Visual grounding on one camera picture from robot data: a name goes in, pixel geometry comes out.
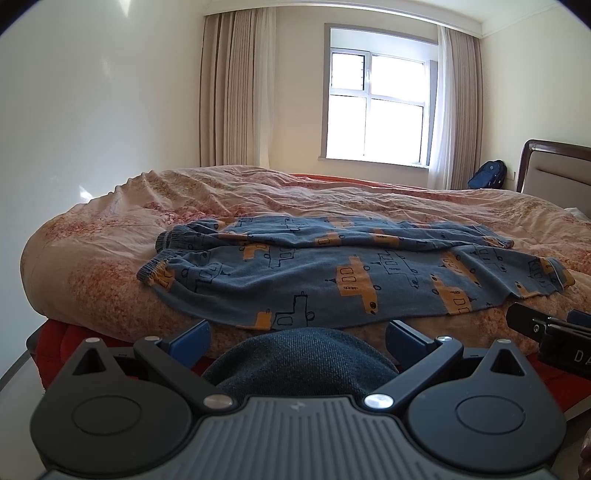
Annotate pink floral duvet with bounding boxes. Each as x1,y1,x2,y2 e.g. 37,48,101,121
19,164,591,361

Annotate brown padded headboard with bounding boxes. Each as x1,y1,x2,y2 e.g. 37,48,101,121
516,139,590,216

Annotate beige right curtain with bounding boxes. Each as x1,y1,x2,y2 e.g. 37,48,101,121
428,26,483,190

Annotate beige curtain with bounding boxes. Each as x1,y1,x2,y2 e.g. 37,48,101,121
428,26,483,190
199,8,276,168

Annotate white framed window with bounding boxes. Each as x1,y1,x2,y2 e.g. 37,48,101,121
322,24,438,168

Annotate person's hand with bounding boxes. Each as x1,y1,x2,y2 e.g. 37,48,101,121
578,429,591,480

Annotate beige left curtain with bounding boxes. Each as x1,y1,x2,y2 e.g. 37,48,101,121
199,8,276,168

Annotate blue patterned children's pants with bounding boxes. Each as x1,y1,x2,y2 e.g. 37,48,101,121
137,215,574,331

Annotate blue backpack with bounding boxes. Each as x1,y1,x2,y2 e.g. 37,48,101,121
468,160,507,189

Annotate white pillow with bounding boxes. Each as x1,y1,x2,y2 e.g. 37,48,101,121
565,207,591,222

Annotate dark blue knit cushion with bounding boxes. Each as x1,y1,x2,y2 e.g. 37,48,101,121
204,328,399,401

